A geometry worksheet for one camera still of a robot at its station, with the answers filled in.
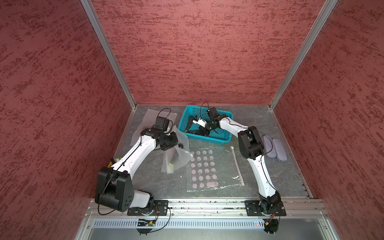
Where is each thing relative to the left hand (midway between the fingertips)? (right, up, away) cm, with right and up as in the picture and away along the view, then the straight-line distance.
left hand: (177, 145), depth 84 cm
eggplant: (+7, +15, +25) cm, 30 cm away
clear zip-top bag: (-1, -7, +2) cm, 7 cm away
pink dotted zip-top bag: (+15, -17, +3) cm, 23 cm away
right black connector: (+48, -37, -13) cm, 61 cm away
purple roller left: (+59, -3, +11) cm, 60 cm away
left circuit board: (-14, -36, -12) cm, 40 cm away
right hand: (+14, +6, +21) cm, 26 cm away
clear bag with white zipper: (+30, -17, +4) cm, 35 cm away
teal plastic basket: (+6, +22, +23) cm, 32 cm away
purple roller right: (+65, -5, +9) cm, 66 cm away
